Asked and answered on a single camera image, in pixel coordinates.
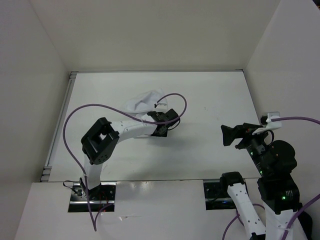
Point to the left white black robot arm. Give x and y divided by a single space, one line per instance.
102 138

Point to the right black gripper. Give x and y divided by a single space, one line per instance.
228 133

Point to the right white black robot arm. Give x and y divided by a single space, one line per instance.
279 193

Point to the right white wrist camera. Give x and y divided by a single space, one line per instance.
267 123

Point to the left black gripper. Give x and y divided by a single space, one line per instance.
164 135

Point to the black cloth item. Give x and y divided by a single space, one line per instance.
306 222

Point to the white skirt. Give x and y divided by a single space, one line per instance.
142 103

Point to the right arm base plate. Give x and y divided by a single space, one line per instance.
215 197

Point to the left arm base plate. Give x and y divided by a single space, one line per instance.
102 197

